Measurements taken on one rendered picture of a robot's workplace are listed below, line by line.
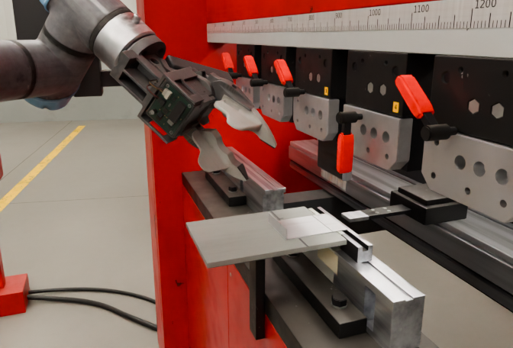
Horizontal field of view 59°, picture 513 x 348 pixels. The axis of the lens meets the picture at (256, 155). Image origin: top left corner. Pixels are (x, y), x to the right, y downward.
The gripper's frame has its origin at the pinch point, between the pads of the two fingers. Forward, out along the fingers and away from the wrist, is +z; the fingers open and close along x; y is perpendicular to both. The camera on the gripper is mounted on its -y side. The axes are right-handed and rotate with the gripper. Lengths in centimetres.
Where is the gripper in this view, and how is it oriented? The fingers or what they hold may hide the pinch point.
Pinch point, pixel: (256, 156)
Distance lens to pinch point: 59.5
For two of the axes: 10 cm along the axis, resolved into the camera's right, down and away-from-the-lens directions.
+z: 7.3, 6.8, -0.9
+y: -3.9, 3.0, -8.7
